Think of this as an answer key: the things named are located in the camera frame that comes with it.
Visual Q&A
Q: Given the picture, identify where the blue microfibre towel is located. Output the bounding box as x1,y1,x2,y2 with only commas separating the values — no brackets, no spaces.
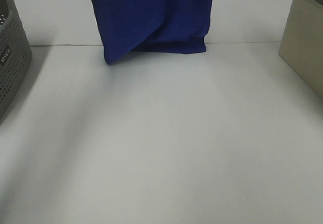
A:
91,0,212,65

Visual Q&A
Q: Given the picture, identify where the beige box with grey rim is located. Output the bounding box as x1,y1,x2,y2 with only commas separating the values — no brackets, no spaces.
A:
279,0,322,96

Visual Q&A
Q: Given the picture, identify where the grey perforated plastic basket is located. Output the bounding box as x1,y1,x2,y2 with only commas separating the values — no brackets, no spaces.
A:
1,0,32,117

